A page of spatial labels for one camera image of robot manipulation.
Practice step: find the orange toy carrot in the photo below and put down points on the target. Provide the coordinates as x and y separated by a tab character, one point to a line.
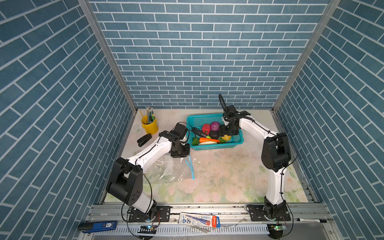
201	140

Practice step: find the yellow metal pen bucket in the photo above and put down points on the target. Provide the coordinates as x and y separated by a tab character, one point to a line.
151	128

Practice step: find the dark toy avocado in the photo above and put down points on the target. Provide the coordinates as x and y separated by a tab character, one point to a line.
214	135

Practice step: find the yellow toy potato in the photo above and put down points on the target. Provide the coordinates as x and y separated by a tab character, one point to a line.
226	138

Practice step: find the blue box cutter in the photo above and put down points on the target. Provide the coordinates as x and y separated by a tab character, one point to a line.
94	227

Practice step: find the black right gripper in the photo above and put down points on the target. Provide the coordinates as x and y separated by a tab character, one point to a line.
222	131

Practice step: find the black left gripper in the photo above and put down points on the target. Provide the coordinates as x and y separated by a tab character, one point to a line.
185	154

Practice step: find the teal plastic basket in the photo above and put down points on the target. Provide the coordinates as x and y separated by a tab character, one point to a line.
198	121

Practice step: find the black toy eggplant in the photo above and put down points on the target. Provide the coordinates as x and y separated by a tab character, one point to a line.
198	132

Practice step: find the red toy pepper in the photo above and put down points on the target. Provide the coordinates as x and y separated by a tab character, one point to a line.
206	128

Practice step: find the purple toy onion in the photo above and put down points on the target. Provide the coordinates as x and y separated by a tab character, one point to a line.
215	126

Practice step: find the black stapler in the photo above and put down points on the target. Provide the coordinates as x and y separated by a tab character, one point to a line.
144	139

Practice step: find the clear zip top bag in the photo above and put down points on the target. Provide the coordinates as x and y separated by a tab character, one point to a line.
169	170

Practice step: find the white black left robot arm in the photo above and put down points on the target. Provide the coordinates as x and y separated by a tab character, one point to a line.
127	176

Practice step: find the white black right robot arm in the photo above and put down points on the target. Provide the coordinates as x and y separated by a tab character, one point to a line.
276	156

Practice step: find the white toy radish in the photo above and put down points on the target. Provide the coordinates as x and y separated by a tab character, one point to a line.
207	143

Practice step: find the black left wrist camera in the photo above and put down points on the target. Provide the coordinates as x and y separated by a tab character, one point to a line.
180	130

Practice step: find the black marker on rail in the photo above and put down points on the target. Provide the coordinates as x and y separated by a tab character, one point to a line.
304	220

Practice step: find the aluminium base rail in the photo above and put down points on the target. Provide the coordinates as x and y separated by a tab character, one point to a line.
238	221

